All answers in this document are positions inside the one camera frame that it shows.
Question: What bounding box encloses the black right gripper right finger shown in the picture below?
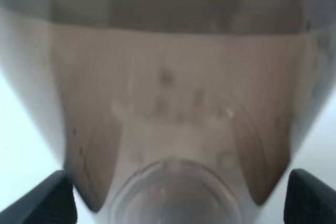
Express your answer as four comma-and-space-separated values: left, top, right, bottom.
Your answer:
283, 169, 335, 224

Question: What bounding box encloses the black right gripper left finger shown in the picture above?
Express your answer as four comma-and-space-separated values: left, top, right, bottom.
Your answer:
1, 170, 78, 223

